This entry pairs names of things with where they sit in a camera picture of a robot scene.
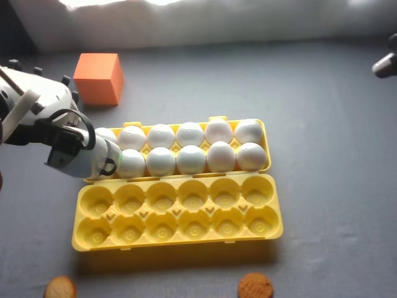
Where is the brown round cookie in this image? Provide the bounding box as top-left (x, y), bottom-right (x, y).
top-left (238, 273), bottom-right (274, 298)

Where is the pale round biscuit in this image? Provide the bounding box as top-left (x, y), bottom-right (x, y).
top-left (44, 276), bottom-right (77, 298)

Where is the white backdrop sheet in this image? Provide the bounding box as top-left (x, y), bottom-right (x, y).
top-left (18, 0), bottom-right (397, 53)

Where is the yellow plastic egg carton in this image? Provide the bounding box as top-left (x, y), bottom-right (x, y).
top-left (71, 116), bottom-right (285, 251)

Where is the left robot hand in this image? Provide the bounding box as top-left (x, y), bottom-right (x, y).
top-left (0, 58), bottom-right (123, 181)

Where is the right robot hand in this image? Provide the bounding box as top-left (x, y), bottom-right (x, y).
top-left (371, 32), bottom-right (397, 79)

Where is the orange cube block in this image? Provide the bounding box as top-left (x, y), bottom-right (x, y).
top-left (73, 53), bottom-right (125, 106)

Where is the grey table cloth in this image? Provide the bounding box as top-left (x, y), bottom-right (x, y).
top-left (0, 34), bottom-right (397, 298)

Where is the white toy egg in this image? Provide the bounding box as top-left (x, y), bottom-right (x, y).
top-left (234, 119), bottom-right (262, 145)
top-left (176, 145), bottom-right (207, 174)
top-left (145, 147), bottom-right (177, 176)
top-left (118, 148), bottom-right (146, 178)
top-left (176, 122), bottom-right (205, 147)
top-left (94, 127), bottom-right (118, 145)
top-left (117, 125), bottom-right (146, 150)
top-left (204, 119), bottom-right (233, 144)
top-left (146, 124), bottom-right (176, 149)
top-left (206, 141), bottom-right (236, 173)
top-left (236, 142), bottom-right (267, 171)

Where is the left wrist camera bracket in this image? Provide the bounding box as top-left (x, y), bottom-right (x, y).
top-left (0, 89), bottom-right (41, 145)

